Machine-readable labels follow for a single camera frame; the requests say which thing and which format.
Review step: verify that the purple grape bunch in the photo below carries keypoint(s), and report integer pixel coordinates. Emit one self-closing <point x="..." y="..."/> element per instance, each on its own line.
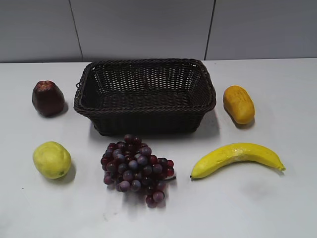
<point x="130" y="166"/>

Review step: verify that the dark woven wicker basket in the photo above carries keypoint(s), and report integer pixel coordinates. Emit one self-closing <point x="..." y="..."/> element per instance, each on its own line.
<point x="145" y="96"/>

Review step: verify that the orange oblong mango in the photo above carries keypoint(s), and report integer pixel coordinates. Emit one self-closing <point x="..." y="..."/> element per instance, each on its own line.
<point x="238" y="104"/>

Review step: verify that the yellow banana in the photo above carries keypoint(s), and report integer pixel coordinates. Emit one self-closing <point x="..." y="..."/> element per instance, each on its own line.
<point x="233" y="153"/>

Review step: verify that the dark red wax apple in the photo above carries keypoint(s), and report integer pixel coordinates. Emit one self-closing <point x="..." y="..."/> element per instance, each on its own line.
<point x="47" y="99"/>

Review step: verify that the yellow-green lemon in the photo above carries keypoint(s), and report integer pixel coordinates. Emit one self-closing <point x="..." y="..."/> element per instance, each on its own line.
<point x="52" y="160"/>

